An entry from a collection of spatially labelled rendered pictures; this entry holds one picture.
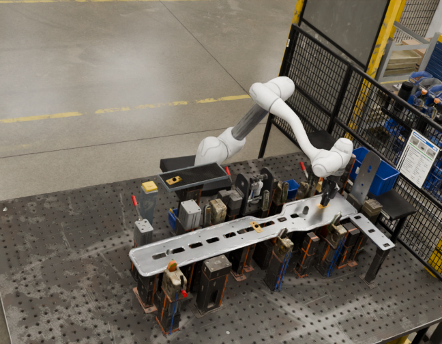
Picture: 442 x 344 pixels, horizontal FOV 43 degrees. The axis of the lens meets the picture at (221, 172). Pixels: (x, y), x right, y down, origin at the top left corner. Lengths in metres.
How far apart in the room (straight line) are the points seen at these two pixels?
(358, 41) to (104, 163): 2.45
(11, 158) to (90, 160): 0.65
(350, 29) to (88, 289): 3.31
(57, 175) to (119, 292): 2.02
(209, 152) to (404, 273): 1.39
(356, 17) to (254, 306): 2.94
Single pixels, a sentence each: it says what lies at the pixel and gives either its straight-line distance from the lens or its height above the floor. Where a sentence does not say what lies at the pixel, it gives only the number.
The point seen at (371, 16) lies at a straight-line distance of 4.98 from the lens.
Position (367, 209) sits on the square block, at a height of 1.03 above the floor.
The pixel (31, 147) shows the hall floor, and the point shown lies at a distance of 5.13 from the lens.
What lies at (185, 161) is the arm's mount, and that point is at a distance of 3.77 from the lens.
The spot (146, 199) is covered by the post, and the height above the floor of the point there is 1.10.
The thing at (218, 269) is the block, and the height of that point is 1.03.
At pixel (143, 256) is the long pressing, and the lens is 2.74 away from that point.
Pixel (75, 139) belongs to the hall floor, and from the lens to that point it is 5.23.
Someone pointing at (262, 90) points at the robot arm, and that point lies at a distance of 3.19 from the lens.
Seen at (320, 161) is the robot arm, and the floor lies 1.42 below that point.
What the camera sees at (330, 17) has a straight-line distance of 5.41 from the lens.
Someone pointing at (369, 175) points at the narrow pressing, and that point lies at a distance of 3.33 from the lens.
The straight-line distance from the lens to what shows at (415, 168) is 3.47.
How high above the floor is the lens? 2.97
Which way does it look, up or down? 36 degrees down
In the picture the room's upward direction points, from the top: 12 degrees clockwise
